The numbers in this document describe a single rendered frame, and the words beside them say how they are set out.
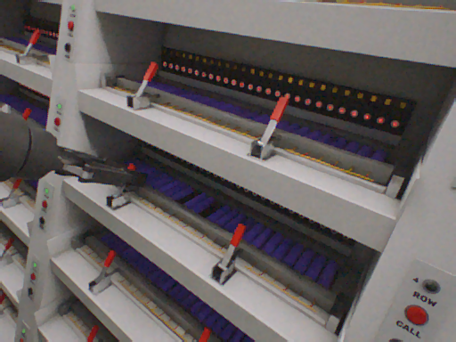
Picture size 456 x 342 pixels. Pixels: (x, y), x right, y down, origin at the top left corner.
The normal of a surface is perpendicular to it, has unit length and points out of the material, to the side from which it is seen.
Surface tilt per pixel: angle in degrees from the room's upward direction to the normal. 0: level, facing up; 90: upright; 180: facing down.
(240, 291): 15
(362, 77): 90
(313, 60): 90
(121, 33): 90
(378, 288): 90
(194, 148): 105
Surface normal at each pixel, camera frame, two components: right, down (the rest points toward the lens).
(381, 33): -0.58, 0.29
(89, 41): 0.80, 0.36
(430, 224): -0.53, 0.05
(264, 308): 0.13, -0.89
